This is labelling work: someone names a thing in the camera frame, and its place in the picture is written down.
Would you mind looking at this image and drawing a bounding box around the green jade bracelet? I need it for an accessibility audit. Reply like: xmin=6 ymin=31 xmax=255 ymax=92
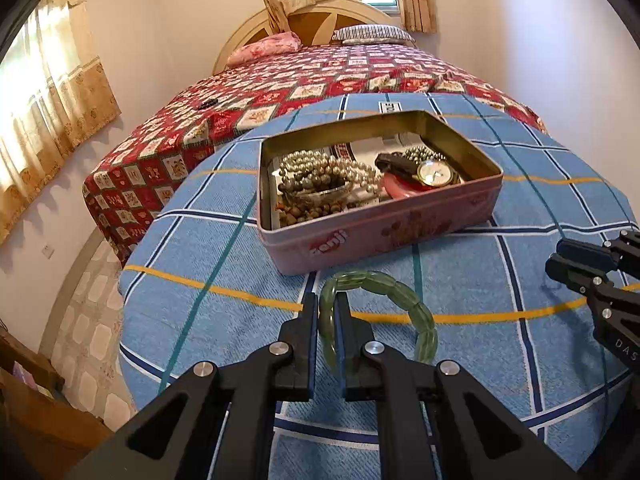
xmin=318 ymin=268 xmax=440 ymax=377

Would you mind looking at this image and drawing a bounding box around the gold wrist watch brown strap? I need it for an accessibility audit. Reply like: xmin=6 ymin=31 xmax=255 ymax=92
xmin=373 ymin=152 xmax=461 ymax=190

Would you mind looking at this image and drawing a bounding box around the grey and pearl bead bracelet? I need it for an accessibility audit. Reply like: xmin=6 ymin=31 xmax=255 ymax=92
xmin=276 ymin=167 xmax=352 ymax=206

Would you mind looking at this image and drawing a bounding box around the white pearl necklace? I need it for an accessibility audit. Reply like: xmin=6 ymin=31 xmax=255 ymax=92
xmin=276 ymin=148 xmax=384 ymax=198

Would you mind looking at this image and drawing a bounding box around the silver metal bangle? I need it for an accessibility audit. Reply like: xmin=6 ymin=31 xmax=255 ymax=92
xmin=278 ymin=182 xmax=352 ymax=207

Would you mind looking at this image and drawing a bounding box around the blue plaid tablecloth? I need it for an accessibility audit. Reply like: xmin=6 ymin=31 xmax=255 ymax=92
xmin=118 ymin=91 xmax=640 ymax=480

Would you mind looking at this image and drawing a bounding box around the pink metal tin box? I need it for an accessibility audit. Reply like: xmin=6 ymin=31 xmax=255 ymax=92
xmin=257 ymin=110 xmax=503 ymax=275

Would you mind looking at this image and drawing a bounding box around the brown wooden furniture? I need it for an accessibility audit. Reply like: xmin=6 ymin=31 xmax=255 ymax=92
xmin=1 ymin=330 xmax=113 ymax=479

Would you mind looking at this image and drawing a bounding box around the pink bangle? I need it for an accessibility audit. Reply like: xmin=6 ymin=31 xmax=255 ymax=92
xmin=382 ymin=172 xmax=430 ymax=200

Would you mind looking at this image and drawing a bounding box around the red patterned bedspread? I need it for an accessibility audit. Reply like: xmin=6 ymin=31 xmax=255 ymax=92
xmin=82 ymin=44 xmax=546 ymax=262

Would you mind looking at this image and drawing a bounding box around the small black object on bed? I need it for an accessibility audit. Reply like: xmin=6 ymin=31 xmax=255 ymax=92
xmin=198 ymin=98 xmax=218 ymax=110

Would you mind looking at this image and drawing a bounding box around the plaid checked pillow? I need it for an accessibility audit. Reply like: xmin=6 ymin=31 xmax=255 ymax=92
xmin=331 ymin=24 xmax=416 ymax=46

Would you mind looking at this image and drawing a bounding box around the yellow side window curtain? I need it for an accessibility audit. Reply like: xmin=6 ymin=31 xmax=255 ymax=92
xmin=1 ymin=0 xmax=120 ymax=240

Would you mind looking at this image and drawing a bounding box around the cream wooden headboard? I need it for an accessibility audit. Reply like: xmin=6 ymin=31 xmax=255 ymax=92
xmin=212 ymin=0 xmax=393 ymax=75

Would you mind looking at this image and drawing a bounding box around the pink floral pillow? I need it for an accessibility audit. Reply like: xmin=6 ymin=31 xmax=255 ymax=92
xmin=226 ymin=32 xmax=303 ymax=68

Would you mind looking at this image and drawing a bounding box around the brown wooden bead bracelet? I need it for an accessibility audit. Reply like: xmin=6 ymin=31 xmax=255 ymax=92
xmin=275 ymin=194 xmax=352 ymax=229

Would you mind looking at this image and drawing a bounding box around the white wall socket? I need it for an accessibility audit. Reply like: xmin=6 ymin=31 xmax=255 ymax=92
xmin=41 ymin=245 xmax=54 ymax=259

